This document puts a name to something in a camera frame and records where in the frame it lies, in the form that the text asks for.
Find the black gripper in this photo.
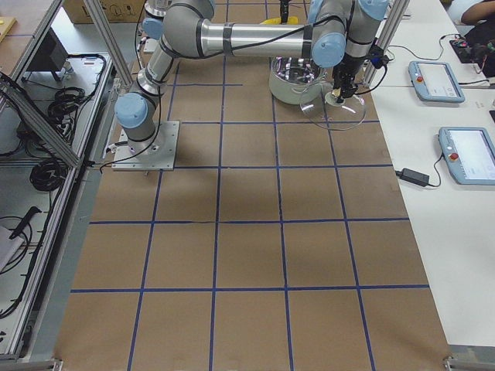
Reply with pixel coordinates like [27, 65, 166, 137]
[280, 0, 380, 104]

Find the glass pot lid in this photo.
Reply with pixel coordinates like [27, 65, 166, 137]
[299, 81, 367, 131]

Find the yellow corn cob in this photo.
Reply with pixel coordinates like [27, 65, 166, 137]
[261, 16, 299, 25]

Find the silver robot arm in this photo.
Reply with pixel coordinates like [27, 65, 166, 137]
[142, 1, 299, 39]
[114, 1, 388, 157]

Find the pale green steel pot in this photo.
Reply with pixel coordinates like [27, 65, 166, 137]
[269, 56, 327, 105]

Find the upper blue teach pendant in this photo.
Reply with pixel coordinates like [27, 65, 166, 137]
[408, 61, 465, 104]

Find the blue teach pendant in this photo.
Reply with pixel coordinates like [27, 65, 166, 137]
[439, 127, 494, 186]
[408, 61, 465, 104]

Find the black power adapter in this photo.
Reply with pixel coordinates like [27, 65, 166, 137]
[396, 168, 429, 187]

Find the lower blue teach pendant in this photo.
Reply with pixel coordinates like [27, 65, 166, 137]
[439, 127, 494, 186]

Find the cardboard box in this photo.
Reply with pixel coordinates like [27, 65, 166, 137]
[63, 0, 145, 24]

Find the aluminium frame post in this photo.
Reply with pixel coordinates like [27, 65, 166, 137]
[363, 0, 410, 87]

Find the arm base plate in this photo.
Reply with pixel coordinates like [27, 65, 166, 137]
[139, 37, 159, 54]
[111, 121, 180, 171]

